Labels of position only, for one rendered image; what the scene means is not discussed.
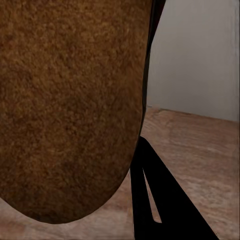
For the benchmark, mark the sandal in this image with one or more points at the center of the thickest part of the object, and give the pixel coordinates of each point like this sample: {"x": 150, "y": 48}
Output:
{"x": 73, "y": 98}

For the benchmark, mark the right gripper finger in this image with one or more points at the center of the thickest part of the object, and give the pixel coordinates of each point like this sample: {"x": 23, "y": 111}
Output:
{"x": 181, "y": 220}

